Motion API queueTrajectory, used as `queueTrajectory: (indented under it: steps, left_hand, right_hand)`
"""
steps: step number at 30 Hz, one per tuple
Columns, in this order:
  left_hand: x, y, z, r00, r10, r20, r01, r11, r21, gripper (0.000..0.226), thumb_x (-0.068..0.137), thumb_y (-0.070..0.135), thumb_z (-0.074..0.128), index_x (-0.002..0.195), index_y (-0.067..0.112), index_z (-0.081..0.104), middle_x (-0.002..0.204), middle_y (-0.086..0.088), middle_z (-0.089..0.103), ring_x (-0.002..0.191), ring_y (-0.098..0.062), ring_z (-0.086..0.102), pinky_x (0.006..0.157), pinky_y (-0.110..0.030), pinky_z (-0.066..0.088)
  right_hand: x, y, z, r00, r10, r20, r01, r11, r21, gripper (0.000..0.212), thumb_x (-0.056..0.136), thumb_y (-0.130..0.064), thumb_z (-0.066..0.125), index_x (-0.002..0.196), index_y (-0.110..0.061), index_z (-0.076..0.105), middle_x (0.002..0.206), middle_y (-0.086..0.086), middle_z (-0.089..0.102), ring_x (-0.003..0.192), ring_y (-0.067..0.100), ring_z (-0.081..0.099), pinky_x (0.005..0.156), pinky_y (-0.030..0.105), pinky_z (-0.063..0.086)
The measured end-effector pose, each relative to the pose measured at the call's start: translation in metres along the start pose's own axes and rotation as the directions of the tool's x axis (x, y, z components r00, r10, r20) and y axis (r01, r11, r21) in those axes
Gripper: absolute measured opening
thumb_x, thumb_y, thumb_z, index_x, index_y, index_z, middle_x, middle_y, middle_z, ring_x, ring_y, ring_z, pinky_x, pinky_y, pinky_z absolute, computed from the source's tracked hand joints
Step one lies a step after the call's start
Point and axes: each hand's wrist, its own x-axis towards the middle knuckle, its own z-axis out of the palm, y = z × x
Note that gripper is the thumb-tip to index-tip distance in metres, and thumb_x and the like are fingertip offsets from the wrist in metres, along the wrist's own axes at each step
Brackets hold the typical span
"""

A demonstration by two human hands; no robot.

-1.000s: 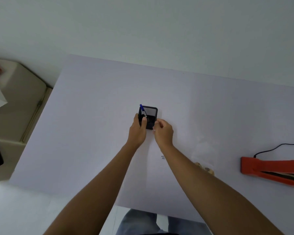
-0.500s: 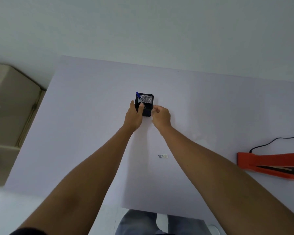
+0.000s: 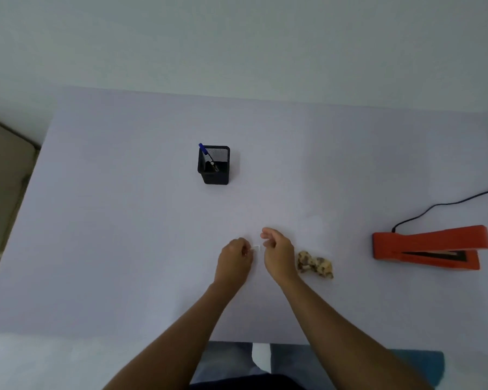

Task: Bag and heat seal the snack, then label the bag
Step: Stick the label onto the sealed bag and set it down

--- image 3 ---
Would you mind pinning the clear plastic bag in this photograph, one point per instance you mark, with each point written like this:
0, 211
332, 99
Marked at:
315, 235

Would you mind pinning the black shirt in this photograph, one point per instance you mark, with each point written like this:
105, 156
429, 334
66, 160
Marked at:
248, 383

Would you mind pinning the grey jeans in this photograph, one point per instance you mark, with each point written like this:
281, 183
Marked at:
227, 361

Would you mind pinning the person's right forearm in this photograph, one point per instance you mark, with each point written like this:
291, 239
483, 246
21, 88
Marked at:
349, 341

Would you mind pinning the small white label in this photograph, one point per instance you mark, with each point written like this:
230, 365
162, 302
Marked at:
256, 248

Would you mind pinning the blue stool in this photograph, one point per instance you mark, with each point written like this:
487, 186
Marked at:
423, 365

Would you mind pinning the orange heat sealer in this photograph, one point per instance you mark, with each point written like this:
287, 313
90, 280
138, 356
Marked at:
427, 241

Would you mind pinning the black mesh pen holder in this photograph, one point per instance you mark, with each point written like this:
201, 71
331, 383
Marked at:
217, 174

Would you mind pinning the beige cabinet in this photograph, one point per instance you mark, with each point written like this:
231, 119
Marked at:
4, 186

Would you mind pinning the blue pen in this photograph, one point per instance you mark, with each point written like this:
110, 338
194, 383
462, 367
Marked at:
203, 151

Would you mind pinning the person's right hand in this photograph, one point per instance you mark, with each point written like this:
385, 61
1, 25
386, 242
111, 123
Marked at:
280, 255

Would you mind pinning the person's left forearm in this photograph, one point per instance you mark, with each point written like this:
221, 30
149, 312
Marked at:
175, 341

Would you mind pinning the person's left hand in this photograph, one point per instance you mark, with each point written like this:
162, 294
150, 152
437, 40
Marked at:
234, 264

